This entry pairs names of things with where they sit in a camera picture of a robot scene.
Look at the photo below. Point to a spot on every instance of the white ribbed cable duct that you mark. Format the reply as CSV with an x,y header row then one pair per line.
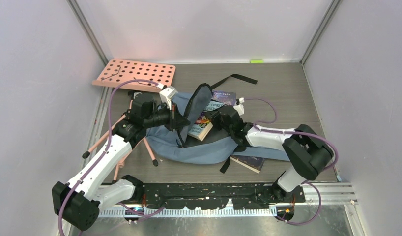
x,y
225,212

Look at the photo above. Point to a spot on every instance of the blue student backpack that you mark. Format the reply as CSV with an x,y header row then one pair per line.
x,y
218,145

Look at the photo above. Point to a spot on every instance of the pink perforated music stand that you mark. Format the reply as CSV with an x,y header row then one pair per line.
x,y
134,75

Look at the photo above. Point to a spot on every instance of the purple paperback book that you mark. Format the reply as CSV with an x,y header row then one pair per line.
x,y
228,98

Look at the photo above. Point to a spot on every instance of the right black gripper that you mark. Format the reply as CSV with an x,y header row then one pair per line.
x,y
215,118

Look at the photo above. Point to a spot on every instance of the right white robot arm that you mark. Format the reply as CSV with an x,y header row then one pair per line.
x,y
309,153

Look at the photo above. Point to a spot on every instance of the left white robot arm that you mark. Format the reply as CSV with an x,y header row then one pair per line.
x,y
79,201

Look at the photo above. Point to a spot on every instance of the light blue storey book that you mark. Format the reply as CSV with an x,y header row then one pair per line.
x,y
203,125

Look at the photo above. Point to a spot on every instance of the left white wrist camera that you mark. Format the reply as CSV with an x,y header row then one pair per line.
x,y
167,94

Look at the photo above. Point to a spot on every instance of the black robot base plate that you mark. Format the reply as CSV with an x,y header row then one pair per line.
x,y
209,196

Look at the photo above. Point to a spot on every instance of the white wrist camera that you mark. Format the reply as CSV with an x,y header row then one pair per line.
x,y
167,94
239,106

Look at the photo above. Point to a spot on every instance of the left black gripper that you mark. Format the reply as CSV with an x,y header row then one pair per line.
x,y
176,120

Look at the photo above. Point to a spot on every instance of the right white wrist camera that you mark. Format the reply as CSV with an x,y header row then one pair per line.
x,y
239,106

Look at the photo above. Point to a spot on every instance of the dark paperback book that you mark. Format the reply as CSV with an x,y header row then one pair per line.
x,y
252,163

